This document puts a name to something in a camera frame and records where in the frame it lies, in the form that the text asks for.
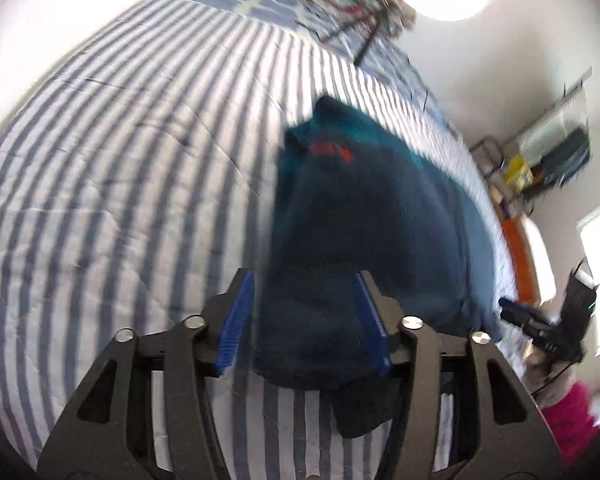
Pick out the teal plaid fleece jacket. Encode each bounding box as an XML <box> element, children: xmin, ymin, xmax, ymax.
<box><xmin>253</xmin><ymin>96</ymin><xmax>501</xmax><ymax>439</ymax></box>

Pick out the pink jacket right forearm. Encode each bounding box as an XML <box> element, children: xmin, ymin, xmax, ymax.
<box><xmin>540</xmin><ymin>382</ymin><xmax>600</xmax><ymax>465</ymax></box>

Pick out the grey knit gloved right hand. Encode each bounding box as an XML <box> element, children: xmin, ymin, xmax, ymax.
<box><xmin>522</xmin><ymin>347</ymin><xmax>588</xmax><ymax>410</ymax></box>

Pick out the yellow box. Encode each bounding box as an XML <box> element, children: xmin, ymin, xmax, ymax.
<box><xmin>503</xmin><ymin>155</ymin><xmax>534</xmax><ymax>194</ymax></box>

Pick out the blue white striped quilt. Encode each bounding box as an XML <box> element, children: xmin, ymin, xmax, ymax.
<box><xmin>0</xmin><ymin>0</ymin><xmax>516</xmax><ymax>466</ymax></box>

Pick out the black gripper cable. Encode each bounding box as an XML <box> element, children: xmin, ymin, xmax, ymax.
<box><xmin>529</xmin><ymin>257</ymin><xmax>590</xmax><ymax>401</ymax></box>

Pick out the wall rack with clothes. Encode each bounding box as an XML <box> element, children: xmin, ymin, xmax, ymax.
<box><xmin>514</xmin><ymin>67</ymin><xmax>593</xmax><ymax>202</ymax></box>

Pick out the black camera tripod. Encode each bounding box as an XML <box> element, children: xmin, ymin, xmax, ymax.
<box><xmin>314</xmin><ymin>8</ymin><xmax>382</xmax><ymax>68</ymax></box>

